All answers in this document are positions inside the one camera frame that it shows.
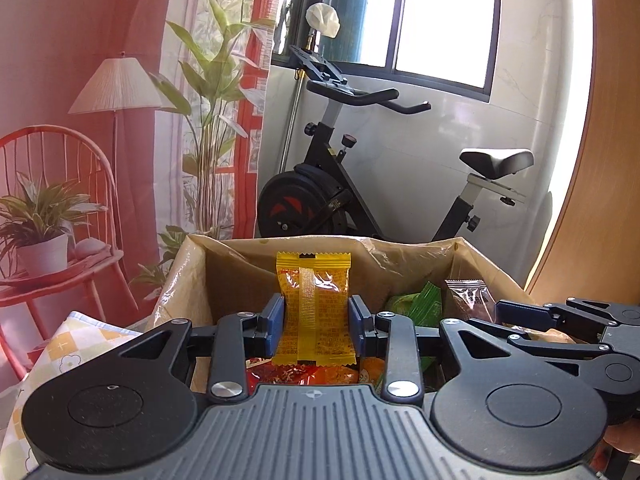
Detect person's right hand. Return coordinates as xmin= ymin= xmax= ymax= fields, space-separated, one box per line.
xmin=591 ymin=418 xmax=640 ymax=470

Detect window with dark frame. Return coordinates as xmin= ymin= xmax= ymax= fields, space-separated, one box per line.
xmin=271 ymin=0 xmax=501 ymax=102

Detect yellow orange candy packet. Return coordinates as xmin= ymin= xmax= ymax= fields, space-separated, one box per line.
xmin=272 ymin=252 xmax=357 ymax=366

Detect white cloth on pole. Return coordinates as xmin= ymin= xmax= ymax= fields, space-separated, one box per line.
xmin=305 ymin=2 xmax=341 ymax=38

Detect orange snack bag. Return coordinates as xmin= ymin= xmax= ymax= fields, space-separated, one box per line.
xmin=246 ymin=358 xmax=385 ymax=392

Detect wooden board panel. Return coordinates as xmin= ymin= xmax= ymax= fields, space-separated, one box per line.
xmin=526 ymin=0 xmax=639 ymax=304

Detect plastic lined cardboard box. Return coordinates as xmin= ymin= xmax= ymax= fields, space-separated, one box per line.
xmin=150 ymin=234 xmax=531 ymax=365

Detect clear brown snack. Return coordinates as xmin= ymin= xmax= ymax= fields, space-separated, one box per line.
xmin=444 ymin=278 xmax=496 ymax=322

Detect printed room backdrop cloth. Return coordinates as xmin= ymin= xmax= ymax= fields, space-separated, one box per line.
xmin=0 ymin=0 xmax=281 ymax=391

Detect black exercise bike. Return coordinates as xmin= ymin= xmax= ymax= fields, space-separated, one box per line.
xmin=256 ymin=44 xmax=535 ymax=242

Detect checkered floral tablecloth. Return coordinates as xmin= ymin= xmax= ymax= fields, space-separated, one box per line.
xmin=1 ymin=311 xmax=146 ymax=479

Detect green corn chips bag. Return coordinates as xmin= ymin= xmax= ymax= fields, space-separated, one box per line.
xmin=384 ymin=282 xmax=444 ymax=327

